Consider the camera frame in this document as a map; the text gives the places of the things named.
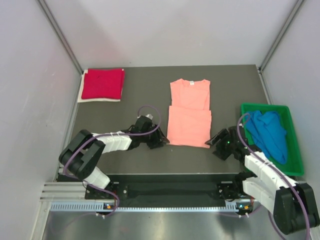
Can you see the folded white t shirt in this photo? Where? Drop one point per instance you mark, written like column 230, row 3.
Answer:
column 81, row 87

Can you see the right aluminium frame post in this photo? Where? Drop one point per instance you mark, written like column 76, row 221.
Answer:
column 281, row 34

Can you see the green plastic bin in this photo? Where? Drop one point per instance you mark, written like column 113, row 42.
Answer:
column 294, row 165

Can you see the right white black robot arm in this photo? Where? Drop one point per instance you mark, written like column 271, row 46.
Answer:
column 292, row 204

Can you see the salmon pink t shirt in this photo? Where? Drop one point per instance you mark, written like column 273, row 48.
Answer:
column 189, row 115

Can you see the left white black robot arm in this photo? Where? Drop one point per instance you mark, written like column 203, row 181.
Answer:
column 83, row 153

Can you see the slotted grey cable duct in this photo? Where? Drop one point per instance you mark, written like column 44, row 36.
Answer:
column 60, row 206

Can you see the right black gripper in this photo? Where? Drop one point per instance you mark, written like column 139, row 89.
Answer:
column 220, row 153

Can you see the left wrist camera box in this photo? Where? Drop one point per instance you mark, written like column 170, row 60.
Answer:
column 144, row 124

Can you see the blue t shirt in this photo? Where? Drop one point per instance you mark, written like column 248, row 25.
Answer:
column 268, row 134

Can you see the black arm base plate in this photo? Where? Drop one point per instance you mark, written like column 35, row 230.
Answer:
column 213, row 186

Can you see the left aluminium frame post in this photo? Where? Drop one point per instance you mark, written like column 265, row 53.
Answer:
column 44, row 7

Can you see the folded red t shirt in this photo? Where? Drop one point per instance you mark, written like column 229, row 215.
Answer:
column 103, row 83

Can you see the aluminium frame post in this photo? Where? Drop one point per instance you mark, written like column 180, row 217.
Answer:
column 281, row 34
column 44, row 7

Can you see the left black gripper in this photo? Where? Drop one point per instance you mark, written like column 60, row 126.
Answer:
column 158, row 136

